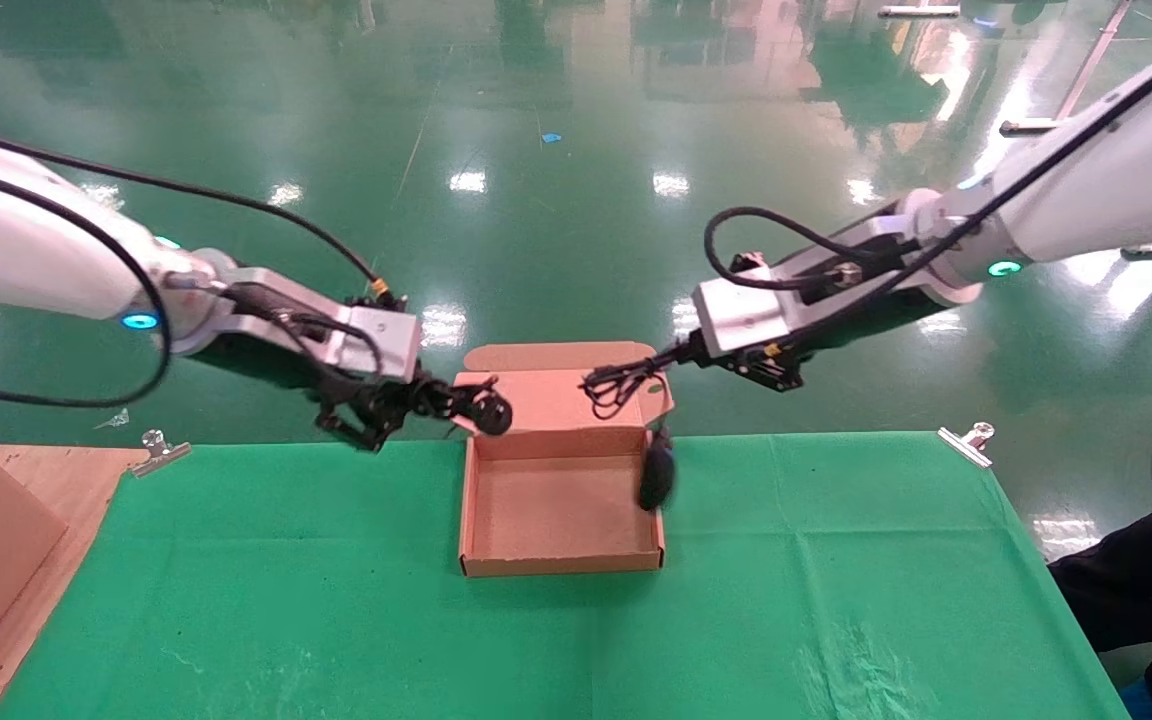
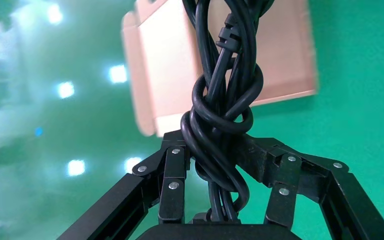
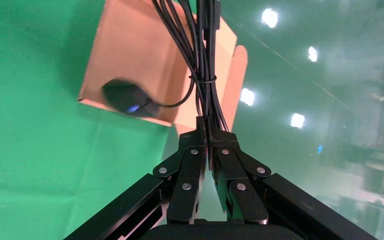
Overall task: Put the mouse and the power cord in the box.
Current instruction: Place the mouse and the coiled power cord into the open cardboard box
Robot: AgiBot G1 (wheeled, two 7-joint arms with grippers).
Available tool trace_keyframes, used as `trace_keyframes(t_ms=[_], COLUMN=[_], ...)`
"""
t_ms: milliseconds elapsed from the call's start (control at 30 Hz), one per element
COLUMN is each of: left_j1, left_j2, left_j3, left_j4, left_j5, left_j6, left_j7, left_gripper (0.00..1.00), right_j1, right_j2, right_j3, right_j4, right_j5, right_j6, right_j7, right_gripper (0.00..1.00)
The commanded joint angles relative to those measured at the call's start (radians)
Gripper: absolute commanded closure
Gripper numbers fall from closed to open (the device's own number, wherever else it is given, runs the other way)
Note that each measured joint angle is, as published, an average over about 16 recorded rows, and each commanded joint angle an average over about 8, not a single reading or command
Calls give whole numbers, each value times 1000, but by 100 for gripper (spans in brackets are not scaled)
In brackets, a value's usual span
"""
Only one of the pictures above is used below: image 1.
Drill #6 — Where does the open brown cardboard box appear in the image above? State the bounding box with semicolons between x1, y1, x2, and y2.
446;342;676;579

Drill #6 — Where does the white table leg with foot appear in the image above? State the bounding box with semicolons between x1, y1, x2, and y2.
998;0;1134;137

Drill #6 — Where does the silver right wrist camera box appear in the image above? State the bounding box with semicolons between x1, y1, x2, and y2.
691;278;809;358

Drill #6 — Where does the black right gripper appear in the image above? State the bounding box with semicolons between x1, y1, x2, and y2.
651;332;807;394

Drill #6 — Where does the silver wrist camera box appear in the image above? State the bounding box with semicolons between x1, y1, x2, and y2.
341;303;424;383
691;278;809;358

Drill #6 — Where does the short black wrist cable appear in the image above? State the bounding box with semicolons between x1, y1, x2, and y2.
703;206;902;293
221;283;384;401

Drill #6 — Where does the black looping left arm cable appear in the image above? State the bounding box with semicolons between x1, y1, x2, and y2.
0;158;174;409

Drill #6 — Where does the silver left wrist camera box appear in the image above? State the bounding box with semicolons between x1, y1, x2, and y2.
341;303;424;383

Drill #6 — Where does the green table cloth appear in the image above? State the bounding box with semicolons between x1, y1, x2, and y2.
0;432;1127;720

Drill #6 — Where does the long black right arm cable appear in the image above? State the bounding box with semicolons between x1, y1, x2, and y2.
791;35;1152;346

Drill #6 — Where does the silver metal binder clip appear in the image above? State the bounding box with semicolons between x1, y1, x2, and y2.
129;430;193;478
938;422;995;469

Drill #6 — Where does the short black left wrist cable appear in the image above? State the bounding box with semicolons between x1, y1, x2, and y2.
221;283;384;401

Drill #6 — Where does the black cable with gold connector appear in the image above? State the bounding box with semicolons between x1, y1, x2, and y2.
0;100;407;306

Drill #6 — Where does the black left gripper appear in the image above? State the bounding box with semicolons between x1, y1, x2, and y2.
314;372;483;453

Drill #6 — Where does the black robot body cover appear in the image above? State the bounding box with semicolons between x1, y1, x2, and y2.
1048;480;1152;720

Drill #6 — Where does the black wired computer mouse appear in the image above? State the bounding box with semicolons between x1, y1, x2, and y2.
581;362;679;513

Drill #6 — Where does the short black right wrist cable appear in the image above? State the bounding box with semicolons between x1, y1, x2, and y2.
703;206;902;293

